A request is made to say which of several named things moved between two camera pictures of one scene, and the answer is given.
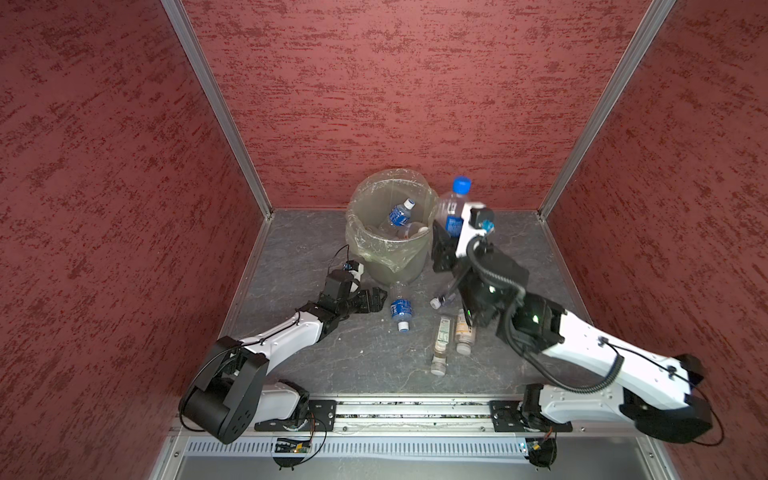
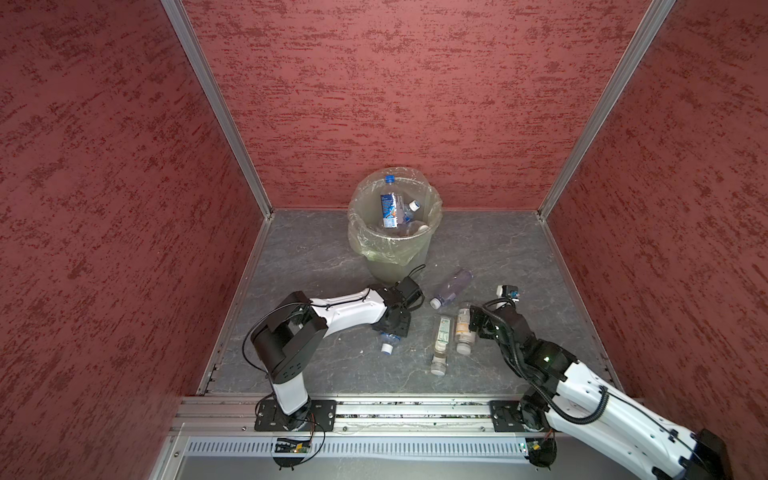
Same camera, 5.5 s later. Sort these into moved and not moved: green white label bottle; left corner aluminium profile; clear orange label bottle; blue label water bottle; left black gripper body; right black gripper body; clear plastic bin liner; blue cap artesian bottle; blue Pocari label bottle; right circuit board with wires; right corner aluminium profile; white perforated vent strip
Moved: blue label water bottle; left black gripper body; blue cap artesian bottle; right black gripper body
Not moved: left corner aluminium profile; right circuit board with wires; clear orange label bottle; white perforated vent strip; blue Pocari label bottle; green white label bottle; right corner aluminium profile; clear plastic bin liner
